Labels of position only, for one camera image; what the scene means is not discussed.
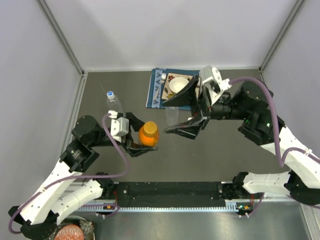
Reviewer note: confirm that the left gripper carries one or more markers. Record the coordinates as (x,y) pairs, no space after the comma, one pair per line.
(128,141)

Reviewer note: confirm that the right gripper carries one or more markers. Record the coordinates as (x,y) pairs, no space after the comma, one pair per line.
(190,129)

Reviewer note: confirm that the clear plastic bottle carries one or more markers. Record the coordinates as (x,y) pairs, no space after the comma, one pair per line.
(115,106)
(172,115)

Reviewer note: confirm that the orange juice bottle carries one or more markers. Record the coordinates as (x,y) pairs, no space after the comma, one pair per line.
(147,140)

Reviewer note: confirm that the blue white bottle cap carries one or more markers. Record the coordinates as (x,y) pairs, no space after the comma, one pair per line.
(110,94)

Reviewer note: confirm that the orange bottle cap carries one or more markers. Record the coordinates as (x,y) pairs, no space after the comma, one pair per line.
(150,128)

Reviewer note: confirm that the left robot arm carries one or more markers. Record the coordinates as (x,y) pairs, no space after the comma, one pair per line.
(67,188)

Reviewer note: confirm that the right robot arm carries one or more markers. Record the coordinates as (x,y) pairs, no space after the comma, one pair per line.
(249,100)

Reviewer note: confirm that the square floral plate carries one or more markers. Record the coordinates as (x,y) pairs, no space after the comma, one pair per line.
(166,92)

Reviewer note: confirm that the cream bowl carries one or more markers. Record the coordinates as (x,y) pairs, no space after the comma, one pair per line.
(177,84)

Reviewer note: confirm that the blue patterned placemat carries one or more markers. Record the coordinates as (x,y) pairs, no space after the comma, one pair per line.
(155,78)

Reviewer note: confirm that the silver fork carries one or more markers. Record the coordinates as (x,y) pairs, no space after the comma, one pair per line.
(162,80)

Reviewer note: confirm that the stacked patterned bowls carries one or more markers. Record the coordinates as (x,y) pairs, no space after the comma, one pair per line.
(75,228)

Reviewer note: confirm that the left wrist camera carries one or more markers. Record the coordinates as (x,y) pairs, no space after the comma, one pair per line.
(119,125)

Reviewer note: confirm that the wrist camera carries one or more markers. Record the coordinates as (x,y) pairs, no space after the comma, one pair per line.
(119,125)
(212,83)

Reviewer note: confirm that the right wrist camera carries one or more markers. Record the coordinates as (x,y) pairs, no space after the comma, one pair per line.
(212,83)

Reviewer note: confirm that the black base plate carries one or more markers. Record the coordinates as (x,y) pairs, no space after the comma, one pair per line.
(162,201)

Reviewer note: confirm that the aluminium frame rail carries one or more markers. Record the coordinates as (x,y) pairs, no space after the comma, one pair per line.
(218,190)

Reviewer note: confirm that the grey cable duct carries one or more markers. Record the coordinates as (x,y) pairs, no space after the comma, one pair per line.
(103,207)

